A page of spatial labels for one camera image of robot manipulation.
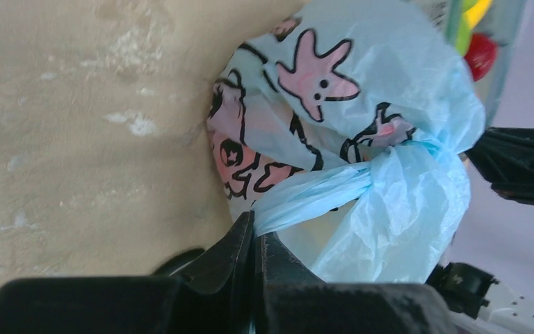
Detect yellow fake banana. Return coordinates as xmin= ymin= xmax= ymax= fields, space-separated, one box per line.
xmin=462 ymin=0 xmax=493 ymax=29

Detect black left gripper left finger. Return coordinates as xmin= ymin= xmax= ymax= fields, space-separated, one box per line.
xmin=0 ymin=212 xmax=254 ymax=333

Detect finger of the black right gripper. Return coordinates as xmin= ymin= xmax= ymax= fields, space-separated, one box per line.
xmin=465 ymin=127 xmax=534 ymax=205

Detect red fake apple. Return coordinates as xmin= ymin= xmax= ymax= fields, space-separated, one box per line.
xmin=464 ymin=33 xmax=499 ymax=81

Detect black handled pliers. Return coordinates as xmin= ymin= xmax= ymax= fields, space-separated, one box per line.
xmin=152 ymin=248 xmax=206 ymax=276

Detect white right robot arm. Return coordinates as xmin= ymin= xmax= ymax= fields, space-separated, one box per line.
xmin=427 ymin=127 xmax=534 ymax=333

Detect teal plastic fruit basket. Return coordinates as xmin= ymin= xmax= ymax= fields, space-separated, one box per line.
xmin=445 ymin=1 xmax=528 ymax=125

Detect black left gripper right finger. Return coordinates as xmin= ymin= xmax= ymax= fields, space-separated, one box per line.
xmin=254 ymin=233 xmax=456 ymax=334

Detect light blue plastic bag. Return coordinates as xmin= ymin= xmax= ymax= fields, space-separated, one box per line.
xmin=207 ymin=1 xmax=485 ymax=283

